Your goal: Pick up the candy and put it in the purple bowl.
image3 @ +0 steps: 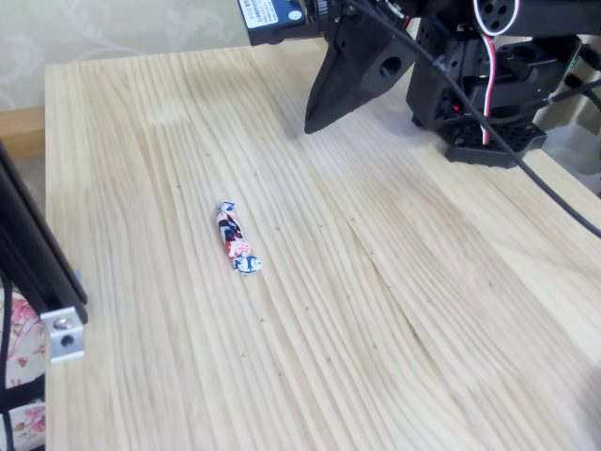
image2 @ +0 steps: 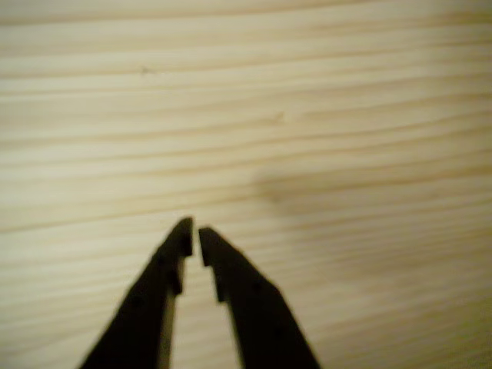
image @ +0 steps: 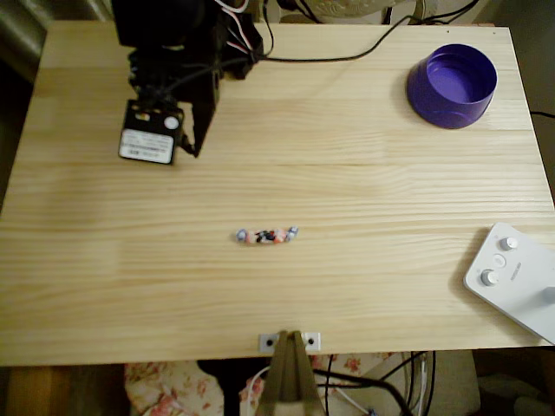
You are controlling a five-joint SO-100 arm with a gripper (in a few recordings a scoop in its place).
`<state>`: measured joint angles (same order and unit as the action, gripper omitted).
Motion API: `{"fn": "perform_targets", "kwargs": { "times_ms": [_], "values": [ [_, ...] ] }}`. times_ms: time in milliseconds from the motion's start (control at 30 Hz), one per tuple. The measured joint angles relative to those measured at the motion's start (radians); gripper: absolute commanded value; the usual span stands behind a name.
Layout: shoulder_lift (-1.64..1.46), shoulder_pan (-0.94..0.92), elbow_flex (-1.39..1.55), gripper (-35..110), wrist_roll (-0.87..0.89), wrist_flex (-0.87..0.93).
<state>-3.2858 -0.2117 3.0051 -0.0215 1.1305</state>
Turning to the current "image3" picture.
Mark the silver angle bracket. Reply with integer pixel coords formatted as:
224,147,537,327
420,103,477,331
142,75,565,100
39,305,86,365

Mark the wooden skirting board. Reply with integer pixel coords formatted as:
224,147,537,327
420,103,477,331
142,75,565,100
0,105,47,160

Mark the floral fabric cushion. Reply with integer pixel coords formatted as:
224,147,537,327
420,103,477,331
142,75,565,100
0,289,48,451

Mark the black camera cable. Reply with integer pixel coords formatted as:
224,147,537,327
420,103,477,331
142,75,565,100
345,0,601,239

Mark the white red servo wire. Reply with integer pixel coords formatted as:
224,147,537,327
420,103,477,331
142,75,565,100
471,0,522,146

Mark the aluminium extrusion post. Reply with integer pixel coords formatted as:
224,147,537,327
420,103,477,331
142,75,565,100
0,138,89,325

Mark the black power cable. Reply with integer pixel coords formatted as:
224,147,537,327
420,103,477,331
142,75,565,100
487,77,601,126

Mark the candy blue red white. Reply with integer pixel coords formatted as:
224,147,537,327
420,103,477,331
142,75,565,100
215,200,262,274

